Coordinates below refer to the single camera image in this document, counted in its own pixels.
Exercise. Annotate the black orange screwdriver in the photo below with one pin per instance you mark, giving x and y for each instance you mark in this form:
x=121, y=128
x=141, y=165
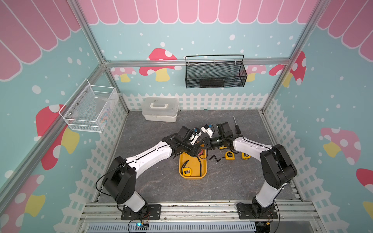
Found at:
x=236, y=126

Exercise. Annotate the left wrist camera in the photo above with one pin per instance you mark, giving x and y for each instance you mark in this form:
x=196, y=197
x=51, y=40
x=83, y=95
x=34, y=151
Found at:
x=194, y=137

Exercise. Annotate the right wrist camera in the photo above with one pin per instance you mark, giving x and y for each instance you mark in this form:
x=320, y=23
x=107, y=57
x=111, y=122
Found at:
x=208, y=130

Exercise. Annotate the yellow storage tray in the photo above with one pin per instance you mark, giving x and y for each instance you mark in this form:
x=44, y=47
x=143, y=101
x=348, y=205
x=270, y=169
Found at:
x=197, y=164

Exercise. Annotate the black mesh wall basket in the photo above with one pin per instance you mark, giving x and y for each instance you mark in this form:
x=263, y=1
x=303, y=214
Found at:
x=215, y=71

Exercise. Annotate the white plastic toolbox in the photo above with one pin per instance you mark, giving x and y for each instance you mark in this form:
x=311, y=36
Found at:
x=164, y=109

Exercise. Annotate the yellow tape measure in tray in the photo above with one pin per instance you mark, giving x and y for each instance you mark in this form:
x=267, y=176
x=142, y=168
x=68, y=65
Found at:
x=185, y=171

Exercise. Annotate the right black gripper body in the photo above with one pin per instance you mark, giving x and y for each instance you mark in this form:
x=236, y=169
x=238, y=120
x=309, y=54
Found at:
x=214, y=142

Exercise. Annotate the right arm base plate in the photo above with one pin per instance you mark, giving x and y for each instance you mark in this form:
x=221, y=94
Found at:
x=255, y=211

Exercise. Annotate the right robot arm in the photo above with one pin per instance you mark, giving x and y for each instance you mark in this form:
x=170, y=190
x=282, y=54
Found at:
x=277, y=166

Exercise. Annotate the yellow tape measure with strap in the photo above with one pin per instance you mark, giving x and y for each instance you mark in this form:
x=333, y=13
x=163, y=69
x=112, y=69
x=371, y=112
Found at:
x=230, y=156

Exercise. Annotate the white wire wall basket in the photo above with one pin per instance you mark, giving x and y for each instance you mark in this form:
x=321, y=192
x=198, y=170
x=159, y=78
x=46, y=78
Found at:
x=90, y=108

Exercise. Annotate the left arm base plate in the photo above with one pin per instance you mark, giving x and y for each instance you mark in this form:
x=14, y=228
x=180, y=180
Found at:
x=148, y=212

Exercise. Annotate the green led circuit board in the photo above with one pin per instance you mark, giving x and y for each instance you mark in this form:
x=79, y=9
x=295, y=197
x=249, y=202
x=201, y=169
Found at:
x=142, y=227

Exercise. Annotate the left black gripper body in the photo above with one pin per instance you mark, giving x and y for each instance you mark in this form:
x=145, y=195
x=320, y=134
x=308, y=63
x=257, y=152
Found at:
x=190, y=148

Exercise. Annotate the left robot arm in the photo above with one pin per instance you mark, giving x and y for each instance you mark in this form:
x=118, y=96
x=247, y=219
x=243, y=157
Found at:
x=120, y=180

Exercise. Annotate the grey ribbed cable duct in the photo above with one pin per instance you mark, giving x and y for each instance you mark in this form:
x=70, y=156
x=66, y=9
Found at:
x=175, y=227

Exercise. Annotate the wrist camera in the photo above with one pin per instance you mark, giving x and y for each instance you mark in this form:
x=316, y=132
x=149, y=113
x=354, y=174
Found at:
x=208, y=130
x=194, y=137

